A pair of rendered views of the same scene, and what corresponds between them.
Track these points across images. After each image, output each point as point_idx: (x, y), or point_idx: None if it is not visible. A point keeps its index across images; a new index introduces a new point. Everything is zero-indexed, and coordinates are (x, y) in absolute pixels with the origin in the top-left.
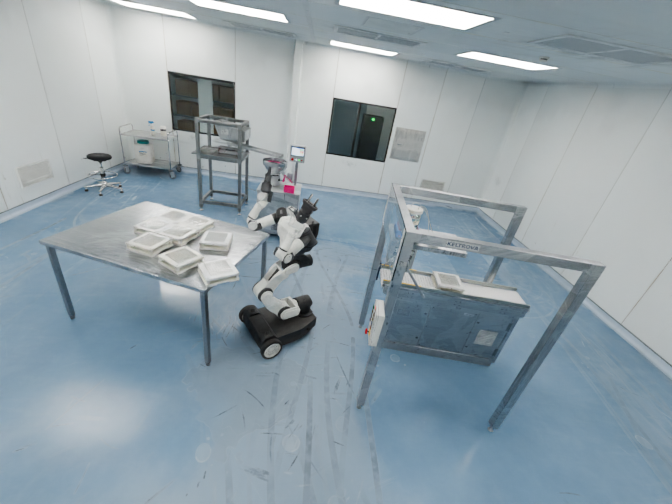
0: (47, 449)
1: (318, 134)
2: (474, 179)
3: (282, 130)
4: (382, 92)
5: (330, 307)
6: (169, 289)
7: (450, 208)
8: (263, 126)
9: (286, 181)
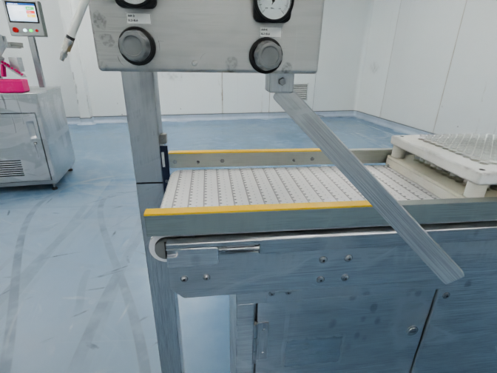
0: None
1: None
2: (343, 73)
3: (55, 38)
4: None
5: (88, 343)
6: None
7: (322, 117)
8: (22, 36)
9: (82, 116)
